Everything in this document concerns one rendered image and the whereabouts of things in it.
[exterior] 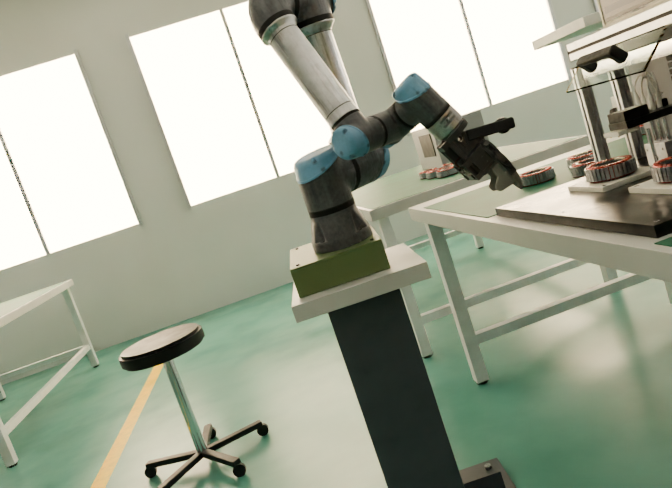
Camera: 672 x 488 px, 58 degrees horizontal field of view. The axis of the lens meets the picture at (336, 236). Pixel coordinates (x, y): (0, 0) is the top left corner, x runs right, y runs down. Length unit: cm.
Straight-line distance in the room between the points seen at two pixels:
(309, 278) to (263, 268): 447
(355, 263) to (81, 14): 504
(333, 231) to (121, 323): 477
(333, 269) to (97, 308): 481
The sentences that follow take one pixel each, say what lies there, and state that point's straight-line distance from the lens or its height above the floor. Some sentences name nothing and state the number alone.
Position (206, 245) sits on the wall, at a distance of 585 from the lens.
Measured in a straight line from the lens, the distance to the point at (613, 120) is 159.
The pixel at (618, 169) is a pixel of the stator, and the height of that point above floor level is 80.
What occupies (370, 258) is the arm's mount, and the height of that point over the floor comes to 78.
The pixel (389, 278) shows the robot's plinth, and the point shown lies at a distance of 136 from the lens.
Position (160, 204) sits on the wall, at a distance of 587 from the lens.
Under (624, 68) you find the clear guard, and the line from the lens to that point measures 117.
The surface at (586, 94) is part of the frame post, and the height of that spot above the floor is 98.
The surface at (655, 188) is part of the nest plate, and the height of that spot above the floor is 78.
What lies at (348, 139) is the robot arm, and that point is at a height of 106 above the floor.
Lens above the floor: 104
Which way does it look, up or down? 7 degrees down
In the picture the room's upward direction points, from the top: 19 degrees counter-clockwise
